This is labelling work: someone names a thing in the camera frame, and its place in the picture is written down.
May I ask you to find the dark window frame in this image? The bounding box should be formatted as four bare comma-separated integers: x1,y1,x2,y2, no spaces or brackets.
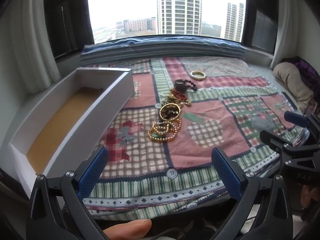
44,0,95,58
241,0,279,54

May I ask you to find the dark bead bracelet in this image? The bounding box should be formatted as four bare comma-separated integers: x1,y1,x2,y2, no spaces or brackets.
164,107,178,119

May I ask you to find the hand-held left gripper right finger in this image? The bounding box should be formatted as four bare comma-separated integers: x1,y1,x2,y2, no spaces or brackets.
211,147,300,240

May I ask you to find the purple cloth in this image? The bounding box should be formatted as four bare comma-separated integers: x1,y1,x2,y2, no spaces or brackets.
281,56,320,87

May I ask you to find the gold chain bracelet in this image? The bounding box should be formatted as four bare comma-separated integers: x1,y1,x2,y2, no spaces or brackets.
164,89,175,104

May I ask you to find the gold bead necklace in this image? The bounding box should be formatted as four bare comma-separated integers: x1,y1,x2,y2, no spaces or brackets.
147,119,182,143

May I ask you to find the tall high-rise building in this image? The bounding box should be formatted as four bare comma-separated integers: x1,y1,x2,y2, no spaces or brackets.
157,0,202,35

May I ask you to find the low red building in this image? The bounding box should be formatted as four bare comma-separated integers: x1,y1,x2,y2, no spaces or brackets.
123,17,156,33

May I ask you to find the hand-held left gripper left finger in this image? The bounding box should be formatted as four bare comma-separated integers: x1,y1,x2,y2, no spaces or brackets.
26,145,110,240

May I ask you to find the slim high-rise building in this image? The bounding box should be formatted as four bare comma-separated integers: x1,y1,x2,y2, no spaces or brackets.
224,2,244,42

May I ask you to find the white cardboard box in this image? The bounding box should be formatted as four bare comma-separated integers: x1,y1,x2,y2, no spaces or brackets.
9,67,134,198

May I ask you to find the gold bangle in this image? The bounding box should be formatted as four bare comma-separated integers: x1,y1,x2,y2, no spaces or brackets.
159,103,181,120

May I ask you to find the person's left hand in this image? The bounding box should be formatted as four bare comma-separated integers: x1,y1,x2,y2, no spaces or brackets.
101,219,152,240

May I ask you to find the white curtain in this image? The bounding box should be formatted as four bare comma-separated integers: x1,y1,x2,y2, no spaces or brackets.
10,0,61,85

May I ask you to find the patchwork checked blanket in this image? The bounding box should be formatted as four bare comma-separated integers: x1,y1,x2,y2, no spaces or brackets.
62,56,310,220

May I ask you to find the dark wrist watch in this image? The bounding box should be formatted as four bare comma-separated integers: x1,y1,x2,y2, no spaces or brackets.
174,79,198,92

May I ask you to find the blue striped quilt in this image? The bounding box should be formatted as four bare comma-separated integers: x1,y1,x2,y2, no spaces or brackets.
80,38,247,67

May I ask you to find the beige pillow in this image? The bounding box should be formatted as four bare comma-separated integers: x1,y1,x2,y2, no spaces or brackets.
272,62,315,110

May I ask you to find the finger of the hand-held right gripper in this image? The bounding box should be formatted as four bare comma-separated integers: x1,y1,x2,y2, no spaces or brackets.
259,129,293,153
284,110,320,130

